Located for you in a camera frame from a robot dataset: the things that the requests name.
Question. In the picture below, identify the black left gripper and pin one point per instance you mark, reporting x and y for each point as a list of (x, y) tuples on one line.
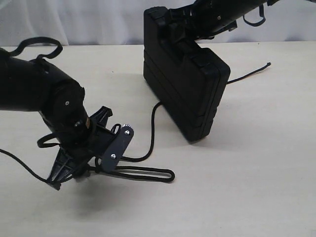
[(98, 152)]

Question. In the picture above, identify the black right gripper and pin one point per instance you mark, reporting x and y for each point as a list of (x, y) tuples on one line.
[(203, 20)]

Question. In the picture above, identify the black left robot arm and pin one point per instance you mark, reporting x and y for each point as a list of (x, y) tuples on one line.
[(39, 86)]

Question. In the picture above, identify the black plastic carrying case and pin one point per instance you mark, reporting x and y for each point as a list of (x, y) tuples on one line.
[(187, 79)]

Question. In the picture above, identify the black wrist camera mount plate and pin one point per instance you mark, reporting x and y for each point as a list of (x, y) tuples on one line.
[(112, 155)]

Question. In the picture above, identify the white curtain backdrop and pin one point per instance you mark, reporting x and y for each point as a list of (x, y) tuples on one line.
[(119, 22)]

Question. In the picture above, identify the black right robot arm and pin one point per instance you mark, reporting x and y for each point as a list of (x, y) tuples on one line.
[(238, 9)]

